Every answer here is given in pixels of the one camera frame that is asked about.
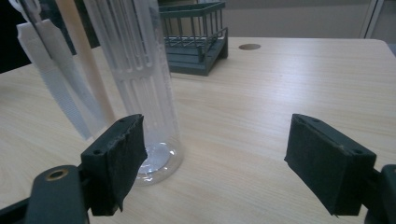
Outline dark green dish rack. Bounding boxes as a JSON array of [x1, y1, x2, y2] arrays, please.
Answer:
[[158, 1, 230, 77]]

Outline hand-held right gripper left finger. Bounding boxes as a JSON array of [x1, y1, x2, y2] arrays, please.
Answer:
[[80, 113, 149, 217]]

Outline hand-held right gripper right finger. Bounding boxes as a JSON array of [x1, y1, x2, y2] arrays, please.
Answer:
[[283, 113, 377, 217]]

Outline round table cable hole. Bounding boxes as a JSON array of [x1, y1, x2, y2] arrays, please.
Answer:
[[238, 43, 262, 51]]

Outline white upright frame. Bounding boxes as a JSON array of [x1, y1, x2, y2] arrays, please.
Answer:
[[358, 0, 387, 39]]

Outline beige stick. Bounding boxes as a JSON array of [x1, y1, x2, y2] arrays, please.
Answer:
[[55, 0, 117, 127]]

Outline tall clear ribbed glass cup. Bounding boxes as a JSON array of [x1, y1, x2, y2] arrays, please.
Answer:
[[82, 0, 185, 188]]

